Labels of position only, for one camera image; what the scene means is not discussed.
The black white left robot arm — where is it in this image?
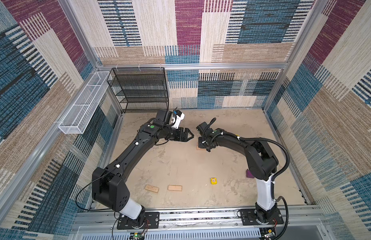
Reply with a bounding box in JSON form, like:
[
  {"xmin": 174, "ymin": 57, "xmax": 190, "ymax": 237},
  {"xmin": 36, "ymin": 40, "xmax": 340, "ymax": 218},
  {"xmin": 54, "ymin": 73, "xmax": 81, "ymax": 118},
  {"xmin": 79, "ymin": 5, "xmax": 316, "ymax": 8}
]
[{"xmin": 92, "ymin": 110, "xmax": 194, "ymax": 228}]

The plain wood block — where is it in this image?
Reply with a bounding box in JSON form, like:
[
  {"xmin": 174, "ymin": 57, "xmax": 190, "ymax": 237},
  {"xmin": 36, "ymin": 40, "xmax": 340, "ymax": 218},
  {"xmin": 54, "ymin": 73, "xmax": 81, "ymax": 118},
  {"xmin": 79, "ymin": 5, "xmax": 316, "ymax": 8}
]
[
  {"xmin": 167, "ymin": 185, "xmax": 182, "ymax": 192},
  {"xmin": 196, "ymin": 146, "xmax": 205, "ymax": 151}
]

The white wire mesh basket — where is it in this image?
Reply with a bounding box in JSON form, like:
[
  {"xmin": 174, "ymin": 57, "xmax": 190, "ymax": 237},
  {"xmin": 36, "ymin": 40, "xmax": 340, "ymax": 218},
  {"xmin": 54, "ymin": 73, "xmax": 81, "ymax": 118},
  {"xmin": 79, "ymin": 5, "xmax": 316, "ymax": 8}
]
[{"xmin": 58, "ymin": 72, "xmax": 110, "ymax": 135}]

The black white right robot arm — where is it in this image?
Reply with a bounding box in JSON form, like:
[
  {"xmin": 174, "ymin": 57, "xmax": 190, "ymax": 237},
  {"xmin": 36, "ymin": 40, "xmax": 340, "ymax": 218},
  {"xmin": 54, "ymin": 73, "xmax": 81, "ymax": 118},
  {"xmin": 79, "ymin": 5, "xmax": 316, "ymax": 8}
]
[{"xmin": 196, "ymin": 122, "xmax": 278, "ymax": 224}]

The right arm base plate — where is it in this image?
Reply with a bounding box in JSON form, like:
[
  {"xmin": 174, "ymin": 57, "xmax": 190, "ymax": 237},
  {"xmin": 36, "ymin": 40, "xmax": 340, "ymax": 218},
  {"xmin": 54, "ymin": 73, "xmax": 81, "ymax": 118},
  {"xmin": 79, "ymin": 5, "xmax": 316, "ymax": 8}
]
[{"xmin": 236, "ymin": 208, "xmax": 284, "ymax": 226}]

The printed wood block front left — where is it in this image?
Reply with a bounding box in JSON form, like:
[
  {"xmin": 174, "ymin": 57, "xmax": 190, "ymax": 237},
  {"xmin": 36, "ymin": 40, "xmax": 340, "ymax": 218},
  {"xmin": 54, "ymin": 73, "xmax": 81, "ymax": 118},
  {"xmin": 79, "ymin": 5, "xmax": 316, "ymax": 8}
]
[{"xmin": 144, "ymin": 185, "xmax": 159, "ymax": 193}]

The black wire mesh shelf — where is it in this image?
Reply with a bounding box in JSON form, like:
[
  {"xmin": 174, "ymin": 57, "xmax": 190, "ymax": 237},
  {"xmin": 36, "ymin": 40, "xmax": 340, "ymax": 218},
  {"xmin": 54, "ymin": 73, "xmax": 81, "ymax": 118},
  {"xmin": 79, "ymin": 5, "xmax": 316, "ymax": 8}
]
[{"xmin": 108, "ymin": 67, "xmax": 169, "ymax": 113}]

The plain wood block front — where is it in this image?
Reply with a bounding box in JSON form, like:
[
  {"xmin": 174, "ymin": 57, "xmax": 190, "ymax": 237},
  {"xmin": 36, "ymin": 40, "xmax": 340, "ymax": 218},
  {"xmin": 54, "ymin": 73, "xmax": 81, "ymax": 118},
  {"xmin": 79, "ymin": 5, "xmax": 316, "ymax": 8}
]
[{"xmin": 167, "ymin": 185, "xmax": 182, "ymax": 192}]

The yellow target cube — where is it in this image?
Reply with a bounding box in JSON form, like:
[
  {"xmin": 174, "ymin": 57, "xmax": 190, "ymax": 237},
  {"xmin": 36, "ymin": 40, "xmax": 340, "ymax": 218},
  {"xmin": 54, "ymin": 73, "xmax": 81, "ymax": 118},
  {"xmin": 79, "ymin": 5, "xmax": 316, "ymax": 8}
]
[{"xmin": 210, "ymin": 178, "xmax": 217, "ymax": 185}]

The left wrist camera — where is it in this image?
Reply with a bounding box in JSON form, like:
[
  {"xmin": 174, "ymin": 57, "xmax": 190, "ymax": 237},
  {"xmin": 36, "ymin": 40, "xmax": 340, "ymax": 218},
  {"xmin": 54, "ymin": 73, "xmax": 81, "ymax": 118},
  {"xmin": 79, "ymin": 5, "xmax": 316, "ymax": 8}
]
[{"xmin": 170, "ymin": 110, "xmax": 185, "ymax": 129}]

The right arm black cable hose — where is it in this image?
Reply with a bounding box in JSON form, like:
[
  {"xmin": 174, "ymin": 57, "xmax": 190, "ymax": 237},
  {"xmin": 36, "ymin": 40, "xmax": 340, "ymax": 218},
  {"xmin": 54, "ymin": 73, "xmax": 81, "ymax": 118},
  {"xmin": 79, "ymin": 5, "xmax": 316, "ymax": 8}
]
[{"xmin": 201, "ymin": 117, "xmax": 290, "ymax": 239}]

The aluminium mounting rail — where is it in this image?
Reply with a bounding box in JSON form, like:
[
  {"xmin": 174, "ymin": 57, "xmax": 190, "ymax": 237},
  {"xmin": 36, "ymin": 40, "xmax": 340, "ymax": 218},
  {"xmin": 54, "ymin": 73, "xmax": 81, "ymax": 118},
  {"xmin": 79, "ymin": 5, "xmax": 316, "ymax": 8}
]
[{"xmin": 68, "ymin": 204, "xmax": 335, "ymax": 240}]

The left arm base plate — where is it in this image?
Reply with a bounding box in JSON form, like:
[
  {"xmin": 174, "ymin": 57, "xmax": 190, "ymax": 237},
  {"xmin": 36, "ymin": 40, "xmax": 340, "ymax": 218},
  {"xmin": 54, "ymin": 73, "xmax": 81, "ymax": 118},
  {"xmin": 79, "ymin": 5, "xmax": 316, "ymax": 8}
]
[{"xmin": 116, "ymin": 212, "xmax": 160, "ymax": 230}]

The purple triangular block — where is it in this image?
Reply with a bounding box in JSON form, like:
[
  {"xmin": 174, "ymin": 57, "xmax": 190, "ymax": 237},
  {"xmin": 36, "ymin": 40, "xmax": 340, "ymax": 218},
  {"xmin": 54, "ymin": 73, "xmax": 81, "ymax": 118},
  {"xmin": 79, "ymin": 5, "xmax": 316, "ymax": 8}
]
[{"xmin": 246, "ymin": 170, "xmax": 255, "ymax": 179}]

